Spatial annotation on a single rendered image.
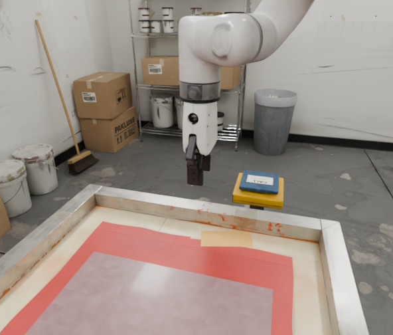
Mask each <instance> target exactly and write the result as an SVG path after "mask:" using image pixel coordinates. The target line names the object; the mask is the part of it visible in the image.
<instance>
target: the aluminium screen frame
mask: <svg viewBox="0 0 393 335"><path fill-rule="evenodd" d="M95 206H100V207H107V208H112V209H119V210H123V211H130V212H135V213H142V214H147V215H154V216H158V217H166V218H170V219H178V220H181V221H189V222H193V223H201V224H205V225H213V226H217V227H224V228H229V229H236V230H241V231H248V232H252V233H259V234H264V235H271V236H276V237H283V238H287V239H295V240H299V241H307V242H311V243H318V244H319V251H320V256H321V265H322V270H323V279H324V284H325V293H326V297H327V306H328V311H329V320H330V325H331V334H332V335H369V333H368V328H367V325H366V320H365V318H364V313H363V310H362V306H361V303H360V298H359V295H358V290H357V287H356V283H355V280H354V275H353V271H352V268H351V263H350V260H349V256H348V253H347V248H346V245H345V240H344V237H343V233H342V230H341V225H340V223H339V222H338V221H330V220H324V219H316V218H311V217H303V216H298V215H290V214H285V213H276V212H272V211H263V210H259V209H250V208H245V207H237V206H232V205H224V204H219V203H211V202H205V201H197V200H193V199H184V198H180V197H171V196H166V195H158V194H153V193H145V192H140V191H132V190H126V189H118V188H113V187H105V186H100V185H92V184H89V185H88V186H87V187H85V188H84V189H83V190H82V191H81V192H80V193H78V194H77V195H76V196H75V197H73V198H72V199H71V200H70V201H69V202H68V203H66V204H65V205H64V206H62V207H61V208H60V209H59V210H58V211H57V212H55V213H54V214H53V215H51V216H50V217H49V218H48V219H47V220H46V221H45V222H43V223H42V224H41V225H39V226H38V227H37V228H36V229H35V230H34V231H32V232H31V233H30V234H29V235H27V236H26V237H25V238H24V239H23V240H22V241H20V242H19V243H18V244H16V245H15V246H14V247H13V248H12V249H11V250H10V251H8V252H7V253H6V254H4V255H3V256H2V257H1V258H0V299H1V298H2V297H3V296H4V295H6V294H7V293H8V292H9V291H10V290H11V289H12V288H13V287H14V286H15V285H16V284H17V283H18V282H19V281H20V280H21V279H22V278H23V277H24V276H25V275H26V274H27V273H28V272H29V271H30V270H31V269H32V268H33V267H34V266H35V265H36V264H37V263H38V262H39V261H40V260H41V259H42V258H43V257H44V256H45V255H46V254H47V253H48V252H49V251H50V250H52V249H53V248H54V247H55V246H56V245H57V244H58V243H59V242H60V241H61V240H62V239H63V238H64V237H65V236H66V235H67V234H68V233H69V232H70V231H71V230H72V229H73V228H75V226H77V224H79V222H81V220H83V218H85V216H87V214H89V212H91V210H93V208H95Z"/></svg>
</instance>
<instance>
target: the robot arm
mask: <svg viewBox="0 0 393 335"><path fill-rule="evenodd" d="M313 2H314V0H262V2H261V3H260V4H259V5H258V7H257V9H256V10H255V11H254V12H253V13H229V14H223V15H217V16H212V15H189V16H185V17H183V18H181V20H180V21H179V29H178V32H179V86H180V100H182V101H183V102H184V107H183V151H184V152H185V153H186V161H187V183H188V184H190V185H199V186H202V185H203V171H210V159H211V154H210V152H211V150H212V149H213V147H214V145H215V143H216V141H217V135H218V131H217V101H219V100H220V81H221V67H222V66H223V67H237V66H242V65H246V64H249V63H253V62H259V61H262V60H265V59H267V58H268V57H269V56H271V55H272V54H273V53H274V52H276V51H277V49H278V48H279V47H280V46H281V45H282V43H283V42H284V41H285V40H286V38H288V36H289V35H290V34H291V33H292V32H293V30H294V29H295V28H296V27H297V26H298V24H299V23H300V22H301V20H302V19H303V18H304V16H305V15H306V14H307V12H308V10H309V9H310V7H311V6H312V4H313ZM195 149H196V150H198V152H195ZM195 156H196V159H195Z"/></svg>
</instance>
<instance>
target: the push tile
mask: <svg viewBox="0 0 393 335"><path fill-rule="evenodd" d="M239 189H243V190H248V191H257V192H262V193H271V194H278V189H279V174H274V173H264V172H258V171H248V170H244V172H243V175H242V179H241V182H240V186H239Z"/></svg>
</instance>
